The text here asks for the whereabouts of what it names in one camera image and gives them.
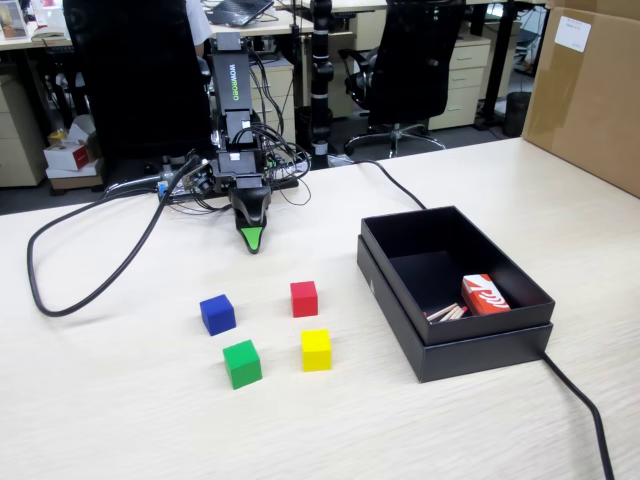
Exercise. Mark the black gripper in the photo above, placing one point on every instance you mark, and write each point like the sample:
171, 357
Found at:
240, 172

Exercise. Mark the green cube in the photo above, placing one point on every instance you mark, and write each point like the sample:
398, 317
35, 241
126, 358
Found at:
242, 365

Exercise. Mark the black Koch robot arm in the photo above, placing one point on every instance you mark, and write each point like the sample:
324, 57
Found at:
232, 75

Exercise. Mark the red cube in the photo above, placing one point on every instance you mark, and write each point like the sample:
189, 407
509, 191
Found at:
304, 299

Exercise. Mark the blue cube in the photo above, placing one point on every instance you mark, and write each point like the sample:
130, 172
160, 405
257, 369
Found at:
218, 315

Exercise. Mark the yellow cube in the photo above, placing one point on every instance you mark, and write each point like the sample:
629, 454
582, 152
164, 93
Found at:
316, 351

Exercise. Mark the small controller circuit board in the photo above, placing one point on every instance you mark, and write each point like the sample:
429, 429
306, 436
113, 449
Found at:
164, 189

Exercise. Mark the beige cabinet with cluttered top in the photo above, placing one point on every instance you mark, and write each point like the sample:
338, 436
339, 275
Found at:
280, 87

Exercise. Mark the black pole with white rings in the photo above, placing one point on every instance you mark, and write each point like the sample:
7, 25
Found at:
321, 75

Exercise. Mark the thin black stand pole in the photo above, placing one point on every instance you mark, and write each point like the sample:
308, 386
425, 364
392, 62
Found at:
298, 50

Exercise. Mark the black cardboard box tray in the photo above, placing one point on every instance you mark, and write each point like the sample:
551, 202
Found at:
430, 235

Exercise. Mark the black solid-back office chair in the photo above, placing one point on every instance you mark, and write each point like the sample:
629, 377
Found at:
140, 75

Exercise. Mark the white red carton box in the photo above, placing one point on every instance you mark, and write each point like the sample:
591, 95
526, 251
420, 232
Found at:
70, 157

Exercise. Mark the beige office desk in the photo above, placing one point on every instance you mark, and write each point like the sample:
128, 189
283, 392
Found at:
240, 31

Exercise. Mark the person in white shirt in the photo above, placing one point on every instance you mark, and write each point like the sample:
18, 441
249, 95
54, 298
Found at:
199, 25

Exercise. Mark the wooden match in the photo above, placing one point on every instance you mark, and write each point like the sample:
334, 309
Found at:
446, 313
442, 310
457, 316
452, 315

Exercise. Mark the black laptop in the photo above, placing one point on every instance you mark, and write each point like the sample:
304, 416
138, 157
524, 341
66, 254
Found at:
240, 11

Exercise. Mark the black mesh office chair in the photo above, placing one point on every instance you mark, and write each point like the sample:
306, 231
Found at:
415, 60

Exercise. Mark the orange white matchbox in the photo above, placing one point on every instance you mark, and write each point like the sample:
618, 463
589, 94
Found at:
485, 296

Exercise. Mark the beige drawer cabinet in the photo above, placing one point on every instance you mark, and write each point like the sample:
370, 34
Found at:
17, 135
462, 85

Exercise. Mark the black open box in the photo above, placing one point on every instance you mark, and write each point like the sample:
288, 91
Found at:
480, 360

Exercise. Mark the dark mesh trash bin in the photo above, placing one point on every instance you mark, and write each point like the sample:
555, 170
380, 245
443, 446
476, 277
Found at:
517, 114

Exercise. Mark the framed desk picture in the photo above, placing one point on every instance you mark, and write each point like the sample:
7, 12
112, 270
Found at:
12, 20

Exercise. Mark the large brown cardboard box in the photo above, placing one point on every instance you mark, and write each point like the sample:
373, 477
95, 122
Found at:
585, 100

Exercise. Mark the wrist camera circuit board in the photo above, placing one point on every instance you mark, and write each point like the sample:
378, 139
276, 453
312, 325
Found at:
200, 177

